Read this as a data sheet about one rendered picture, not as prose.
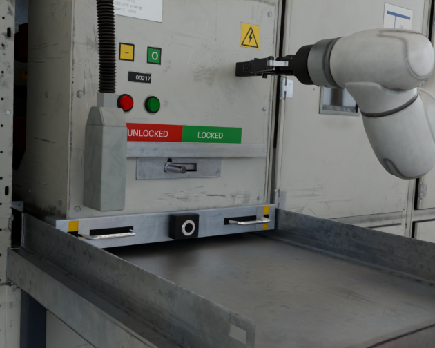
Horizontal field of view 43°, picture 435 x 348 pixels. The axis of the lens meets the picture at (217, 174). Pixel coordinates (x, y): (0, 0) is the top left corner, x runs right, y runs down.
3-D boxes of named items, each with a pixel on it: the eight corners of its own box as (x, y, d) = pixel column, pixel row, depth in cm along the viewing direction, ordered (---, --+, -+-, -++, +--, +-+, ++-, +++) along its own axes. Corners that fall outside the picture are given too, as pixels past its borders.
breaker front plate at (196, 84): (266, 210, 129) (279, 3, 125) (70, 227, 99) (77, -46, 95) (262, 210, 130) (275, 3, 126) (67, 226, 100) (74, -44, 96)
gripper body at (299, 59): (304, 82, 100) (268, 83, 107) (334, 86, 105) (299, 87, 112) (306, 40, 99) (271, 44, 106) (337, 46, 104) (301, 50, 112)
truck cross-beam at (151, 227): (274, 229, 131) (275, 204, 131) (54, 253, 98) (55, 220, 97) (260, 225, 135) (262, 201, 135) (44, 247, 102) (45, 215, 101)
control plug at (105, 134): (126, 210, 95) (129, 108, 93) (99, 212, 92) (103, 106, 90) (105, 204, 101) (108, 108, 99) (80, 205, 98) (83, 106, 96)
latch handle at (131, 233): (140, 236, 104) (141, 232, 104) (86, 241, 97) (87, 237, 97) (127, 230, 108) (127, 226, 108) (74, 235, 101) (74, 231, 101)
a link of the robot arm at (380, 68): (317, 52, 93) (343, 117, 99) (398, 45, 81) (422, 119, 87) (353, 21, 98) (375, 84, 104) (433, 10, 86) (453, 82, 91)
